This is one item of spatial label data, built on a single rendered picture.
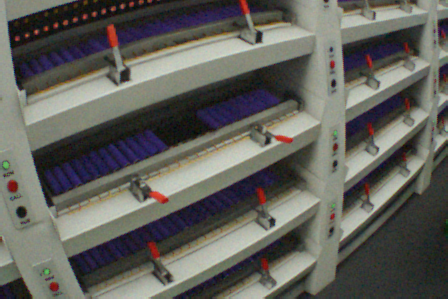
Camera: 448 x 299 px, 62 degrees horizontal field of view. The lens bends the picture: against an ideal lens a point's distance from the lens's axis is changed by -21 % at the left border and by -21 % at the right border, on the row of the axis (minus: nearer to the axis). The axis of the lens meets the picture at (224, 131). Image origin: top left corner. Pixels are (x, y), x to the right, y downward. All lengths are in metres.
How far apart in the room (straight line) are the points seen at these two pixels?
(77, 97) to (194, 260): 0.42
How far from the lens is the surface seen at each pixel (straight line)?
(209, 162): 0.81
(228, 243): 0.92
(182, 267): 0.87
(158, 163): 0.77
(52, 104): 0.64
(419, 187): 1.75
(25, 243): 0.66
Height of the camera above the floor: 0.90
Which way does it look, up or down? 22 degrees down
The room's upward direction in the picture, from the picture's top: 6 degrees counter-clockwise
